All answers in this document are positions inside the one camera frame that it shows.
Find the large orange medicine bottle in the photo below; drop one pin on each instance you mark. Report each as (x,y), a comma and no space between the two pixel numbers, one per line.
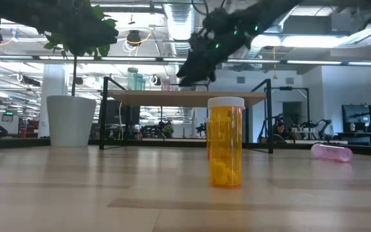
(207,141)

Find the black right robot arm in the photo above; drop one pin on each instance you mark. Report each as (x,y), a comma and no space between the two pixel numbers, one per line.
(279,9)

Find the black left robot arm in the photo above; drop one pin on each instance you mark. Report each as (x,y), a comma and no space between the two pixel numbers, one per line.
(27,13)

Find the wooden shelf black legs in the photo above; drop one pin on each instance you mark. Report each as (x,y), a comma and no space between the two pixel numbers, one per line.
(185,98)

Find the small background potted plant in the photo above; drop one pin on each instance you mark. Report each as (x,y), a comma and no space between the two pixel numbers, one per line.
(168,130)

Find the black background monitor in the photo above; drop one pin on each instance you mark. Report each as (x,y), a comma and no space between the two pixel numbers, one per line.
(356,114)
(134,112)

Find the small orange medicine bottle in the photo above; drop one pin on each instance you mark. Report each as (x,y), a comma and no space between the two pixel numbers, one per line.
(225,145)

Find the pink medicine bottle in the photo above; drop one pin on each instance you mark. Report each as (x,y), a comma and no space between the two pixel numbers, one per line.
(332,152)
(166,85)

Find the black background rig frame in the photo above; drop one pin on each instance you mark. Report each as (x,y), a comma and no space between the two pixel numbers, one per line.
(287,88)

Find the black metal table frame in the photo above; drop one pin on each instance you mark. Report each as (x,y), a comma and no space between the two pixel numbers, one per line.
(21,143)

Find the green artificial tree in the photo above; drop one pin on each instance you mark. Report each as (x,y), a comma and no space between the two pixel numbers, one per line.
(103,50)

